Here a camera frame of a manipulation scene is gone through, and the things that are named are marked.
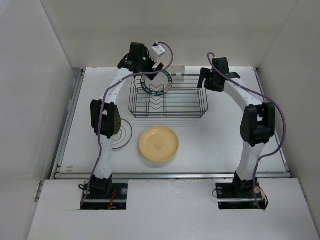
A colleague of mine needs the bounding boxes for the green rimmed plate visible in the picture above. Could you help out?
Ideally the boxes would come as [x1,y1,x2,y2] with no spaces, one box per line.
[140,70,173,97]

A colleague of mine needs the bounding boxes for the yellow plate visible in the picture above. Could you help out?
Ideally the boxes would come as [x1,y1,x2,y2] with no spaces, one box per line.
[138,126,180,164]

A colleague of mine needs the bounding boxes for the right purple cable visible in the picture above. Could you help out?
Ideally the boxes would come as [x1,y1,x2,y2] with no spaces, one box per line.
[207,51,287,210]

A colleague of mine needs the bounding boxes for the black wire dish rack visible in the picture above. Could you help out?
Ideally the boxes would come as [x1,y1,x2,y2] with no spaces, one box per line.
[128,74,208,118]

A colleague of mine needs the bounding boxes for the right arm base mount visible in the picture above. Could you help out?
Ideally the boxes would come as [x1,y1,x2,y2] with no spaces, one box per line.
[212,181,269,210]

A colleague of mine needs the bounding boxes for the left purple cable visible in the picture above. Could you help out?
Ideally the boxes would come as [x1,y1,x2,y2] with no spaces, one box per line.
[79,41,175,208]

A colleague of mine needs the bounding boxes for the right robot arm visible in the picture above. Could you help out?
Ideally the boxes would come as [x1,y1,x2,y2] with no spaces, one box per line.
[197,57,275,198]

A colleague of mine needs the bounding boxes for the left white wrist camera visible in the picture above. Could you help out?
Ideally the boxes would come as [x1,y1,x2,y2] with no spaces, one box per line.
[148,42,166,62]

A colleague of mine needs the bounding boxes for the white plate black rings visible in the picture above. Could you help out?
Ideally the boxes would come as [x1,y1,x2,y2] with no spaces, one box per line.
[112,120,133,151]

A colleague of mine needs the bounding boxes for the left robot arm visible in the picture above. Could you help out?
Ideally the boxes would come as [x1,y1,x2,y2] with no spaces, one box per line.
[82,41,174,201]

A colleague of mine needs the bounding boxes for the purple cable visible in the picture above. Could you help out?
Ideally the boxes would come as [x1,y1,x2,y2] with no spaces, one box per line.
[207,51,287,210]
[79,41,175,208]

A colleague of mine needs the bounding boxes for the beige plastic cutlery holder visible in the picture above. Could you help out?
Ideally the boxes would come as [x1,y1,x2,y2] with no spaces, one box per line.
[167,64,186,77]

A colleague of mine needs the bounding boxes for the aluminium rail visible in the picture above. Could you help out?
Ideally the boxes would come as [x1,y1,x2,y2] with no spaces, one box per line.
[51,171,292,180]

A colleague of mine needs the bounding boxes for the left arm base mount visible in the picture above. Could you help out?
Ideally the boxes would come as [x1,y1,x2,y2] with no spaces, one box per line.
[78,182,129,211]

